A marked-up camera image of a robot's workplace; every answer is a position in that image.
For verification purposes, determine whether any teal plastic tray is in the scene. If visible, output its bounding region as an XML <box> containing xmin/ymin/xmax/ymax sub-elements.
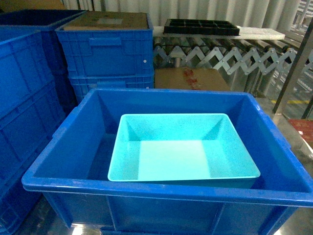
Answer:
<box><xmin>108</xmin><ymin>113</ymin><xmax>261</xmax><ymax>188</ymax></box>

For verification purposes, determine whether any blue crate stack left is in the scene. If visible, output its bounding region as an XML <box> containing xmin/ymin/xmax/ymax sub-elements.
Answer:
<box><xmin>0</xmin><ymin>28</ymin><xmax>65</xmax><ymax>235</ymax></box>

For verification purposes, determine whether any cardboard box with red print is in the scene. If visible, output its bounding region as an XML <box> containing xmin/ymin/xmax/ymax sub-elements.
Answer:
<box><xmin>155</xmin><ymin>68</ymin><xmax>230</xmax><ymax>92</ymax></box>

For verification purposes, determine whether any large blue plastic crate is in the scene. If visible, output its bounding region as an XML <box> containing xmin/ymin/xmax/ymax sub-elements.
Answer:
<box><xmin>22</xmin><ymin>89</ymin><xmax>313</xmax><ymax>235</ymax></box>

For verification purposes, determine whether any lower blue crate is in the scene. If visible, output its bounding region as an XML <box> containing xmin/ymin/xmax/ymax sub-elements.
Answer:
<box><xmin>69</xmin><ymin>73</ymin><xmax>154</xmax><ymax>103</ymax></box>

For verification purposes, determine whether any black compartment tray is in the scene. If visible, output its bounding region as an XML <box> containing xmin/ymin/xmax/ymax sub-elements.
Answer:
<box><xmin>163</xmin><ymin>19</ymin><xmax>240</xmax><ymax>36</ymax></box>

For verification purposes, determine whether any blue crate with cardboard lid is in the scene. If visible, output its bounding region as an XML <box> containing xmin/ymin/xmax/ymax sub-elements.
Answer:
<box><xmin>55</xmin><ymin>11</ymin><xmax>153</xmax><ymax>78</ymax></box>

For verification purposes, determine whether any white foam board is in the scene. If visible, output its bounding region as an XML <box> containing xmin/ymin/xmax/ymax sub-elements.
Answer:
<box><xmin>153</xmin><ymin>26</ymin><xmax>285</xmax><ymax>41</ymax></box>

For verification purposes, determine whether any expandable roller conveyor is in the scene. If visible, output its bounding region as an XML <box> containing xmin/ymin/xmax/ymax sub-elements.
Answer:
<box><xmin>153</xmin><ymin>36</ymin><xmax>313</xmax><ymax>76</ymax></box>

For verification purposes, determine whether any red printed box right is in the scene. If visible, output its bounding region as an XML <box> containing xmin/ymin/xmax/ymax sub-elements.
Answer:
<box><xmin>289</xmin><ymin>119</ymin><xmax>313</xmax><ymax>141</ymax></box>

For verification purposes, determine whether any dark blue rear crate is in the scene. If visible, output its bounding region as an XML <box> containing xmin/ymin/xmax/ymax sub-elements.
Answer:
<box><xmin>0</xmin><ymin>9</ymin><xmax>86</xmax><ymax>74</ymax></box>

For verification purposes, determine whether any black metal frame post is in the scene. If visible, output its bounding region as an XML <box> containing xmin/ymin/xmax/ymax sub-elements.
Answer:
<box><xmin>273</xmin><ymin>20</ymin><xmax>313</xmax><ymax>115</ymax></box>

